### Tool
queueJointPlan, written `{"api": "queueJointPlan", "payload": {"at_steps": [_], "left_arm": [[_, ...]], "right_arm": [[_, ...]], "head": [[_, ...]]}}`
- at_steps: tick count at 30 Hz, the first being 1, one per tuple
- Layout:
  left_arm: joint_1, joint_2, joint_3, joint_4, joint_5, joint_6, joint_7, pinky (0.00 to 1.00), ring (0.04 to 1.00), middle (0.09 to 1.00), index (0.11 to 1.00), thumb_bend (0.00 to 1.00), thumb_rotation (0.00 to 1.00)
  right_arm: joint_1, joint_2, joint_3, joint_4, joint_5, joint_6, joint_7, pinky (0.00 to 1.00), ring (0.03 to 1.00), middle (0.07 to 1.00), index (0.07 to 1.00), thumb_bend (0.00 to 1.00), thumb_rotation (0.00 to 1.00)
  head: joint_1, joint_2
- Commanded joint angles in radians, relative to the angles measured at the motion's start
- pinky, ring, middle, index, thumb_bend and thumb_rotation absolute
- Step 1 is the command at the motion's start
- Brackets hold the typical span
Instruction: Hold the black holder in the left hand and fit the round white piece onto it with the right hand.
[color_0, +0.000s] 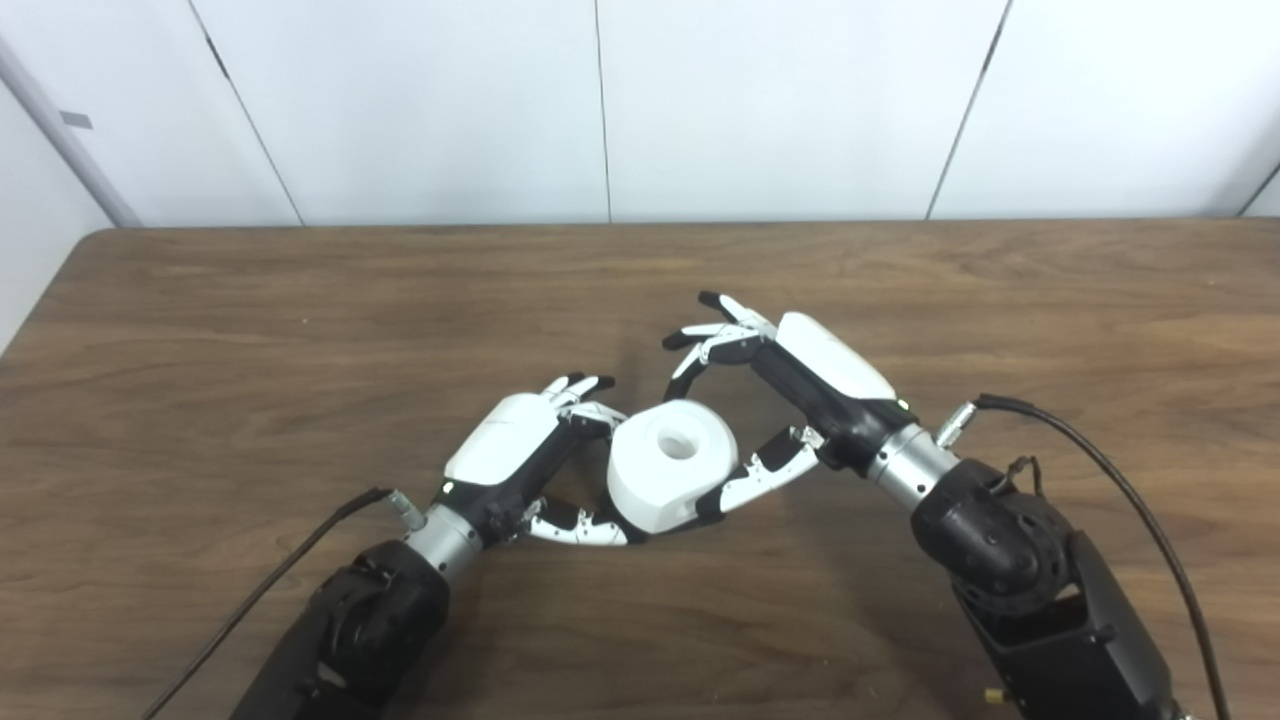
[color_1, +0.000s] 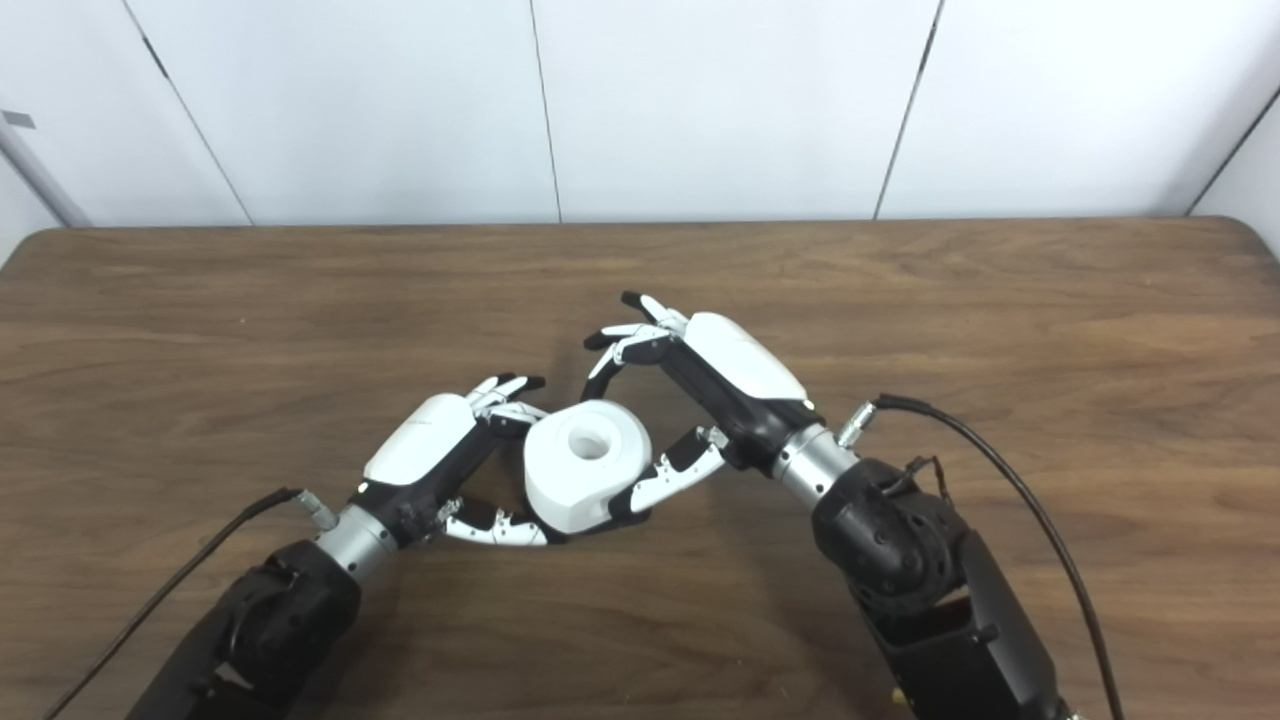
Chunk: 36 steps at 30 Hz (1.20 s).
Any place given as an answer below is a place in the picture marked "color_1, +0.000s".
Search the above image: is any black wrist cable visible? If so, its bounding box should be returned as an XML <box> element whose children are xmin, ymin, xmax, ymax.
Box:
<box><xmin>838</xmin><ymin>393</ymin><xmax>1126</xmax><ymax>720</ymax></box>
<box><xmin>40</xmin><ymin>487</ymin><xmax>341</xmax><ymax>720</ymax></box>

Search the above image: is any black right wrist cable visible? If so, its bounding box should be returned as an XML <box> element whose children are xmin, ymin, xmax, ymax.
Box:
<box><xmin>838</xmin><ymin>393</ymin><xmax>1126</xmax><ymax>720</ymax></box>

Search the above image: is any thin black wire loop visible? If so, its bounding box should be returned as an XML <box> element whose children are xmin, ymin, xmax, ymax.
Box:
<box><xmin>880</xmin><ymin>456</ymin><xmax>951</xmax><ymax>501</ymax></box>

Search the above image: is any round white plastic piece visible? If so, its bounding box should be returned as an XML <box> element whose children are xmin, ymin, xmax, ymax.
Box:
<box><xmin>523</xmin><ymin>400</ymin><xmax>653</xmax><ymax>536</ymax></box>

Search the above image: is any grey wall corner post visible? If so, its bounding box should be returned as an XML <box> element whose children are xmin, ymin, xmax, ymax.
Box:
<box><xmin>0</xmin><ymin>125</ymin><xmax>91</xmax><ymax>228</ymax></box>

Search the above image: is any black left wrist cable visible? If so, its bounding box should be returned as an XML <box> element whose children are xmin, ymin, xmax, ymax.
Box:
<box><xmin>40</xmin><ymin>487</ymin><xmax>341</xmax><ymax>720</ymax></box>

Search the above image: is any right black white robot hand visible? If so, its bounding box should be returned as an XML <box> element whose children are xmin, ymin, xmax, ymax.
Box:
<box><xmin>581</xmin><ymin>291</ymin><xmax>826</xmax><ymax>523</ymax></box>

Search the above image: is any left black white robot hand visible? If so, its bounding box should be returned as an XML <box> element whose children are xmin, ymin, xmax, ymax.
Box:
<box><xmin>352</xmin><ymin>374</ymin><xmax>571</xmax><ymax>548</ymax></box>

